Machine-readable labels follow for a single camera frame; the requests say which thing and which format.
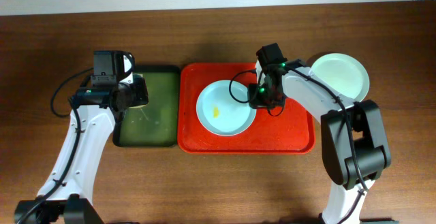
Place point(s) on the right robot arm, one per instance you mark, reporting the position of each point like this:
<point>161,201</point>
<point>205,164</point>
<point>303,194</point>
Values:
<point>355,147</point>

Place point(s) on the red plastic tray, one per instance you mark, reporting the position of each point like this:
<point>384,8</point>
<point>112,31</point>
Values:
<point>290,131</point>

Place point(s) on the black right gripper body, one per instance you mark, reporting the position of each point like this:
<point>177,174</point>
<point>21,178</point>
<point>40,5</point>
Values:
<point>260,97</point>

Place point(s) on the white plate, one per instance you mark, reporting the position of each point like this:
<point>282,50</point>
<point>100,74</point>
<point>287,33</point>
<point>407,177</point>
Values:
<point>356,79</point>

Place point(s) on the dark green tray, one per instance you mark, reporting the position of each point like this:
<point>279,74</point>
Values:
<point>155,124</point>

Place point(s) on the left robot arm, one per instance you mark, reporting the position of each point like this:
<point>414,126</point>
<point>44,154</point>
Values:
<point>96,111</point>

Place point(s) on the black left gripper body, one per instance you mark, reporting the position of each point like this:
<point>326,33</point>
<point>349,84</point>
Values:
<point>142,92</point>

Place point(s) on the green yellow sponge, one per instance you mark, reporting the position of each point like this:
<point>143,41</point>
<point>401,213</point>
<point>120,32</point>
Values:
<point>138,107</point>

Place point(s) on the light blue plate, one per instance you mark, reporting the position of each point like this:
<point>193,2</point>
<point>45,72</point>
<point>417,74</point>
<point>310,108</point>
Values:
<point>218,111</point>

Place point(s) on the light green plate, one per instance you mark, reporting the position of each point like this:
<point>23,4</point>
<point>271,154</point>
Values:
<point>331,68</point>

